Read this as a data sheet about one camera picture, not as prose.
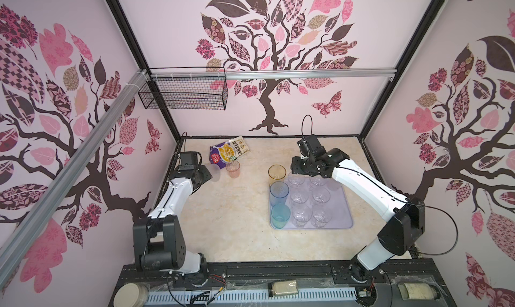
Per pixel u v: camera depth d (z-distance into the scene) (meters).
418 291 0.67
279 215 0.87
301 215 0.88
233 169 1.03
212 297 0.70
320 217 0.88
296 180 0.98
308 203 0.92
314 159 0.60
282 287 0.68
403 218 0.42
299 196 0.89
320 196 0.90
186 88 0.95
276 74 0.95
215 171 1.03
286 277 0.73
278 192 0.88
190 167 0.68
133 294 0.65
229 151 1.12
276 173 0.88
